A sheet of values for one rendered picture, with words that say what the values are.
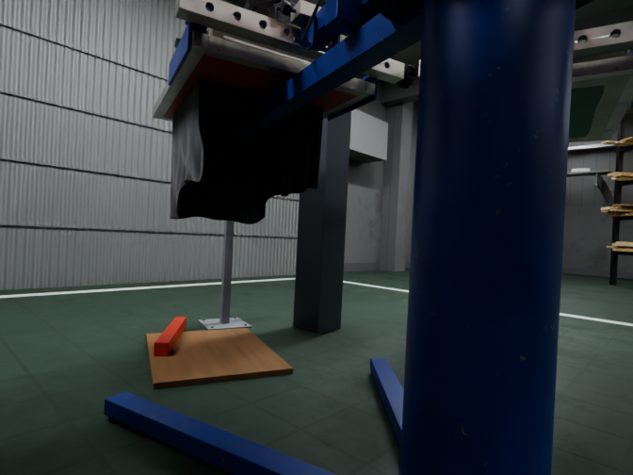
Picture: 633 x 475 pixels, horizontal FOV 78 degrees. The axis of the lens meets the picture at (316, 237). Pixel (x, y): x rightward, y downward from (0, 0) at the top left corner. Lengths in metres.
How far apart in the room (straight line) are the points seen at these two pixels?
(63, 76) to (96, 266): 1.45
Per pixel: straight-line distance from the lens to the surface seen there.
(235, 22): 1.13
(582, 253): 8.99
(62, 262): 3.55
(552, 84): 0.59
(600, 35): 1.31
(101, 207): 3.61
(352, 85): 1.34
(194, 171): 1.37
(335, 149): 2.04
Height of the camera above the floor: 0.48
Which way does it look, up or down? level
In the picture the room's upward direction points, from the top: 3 degrees clockwise
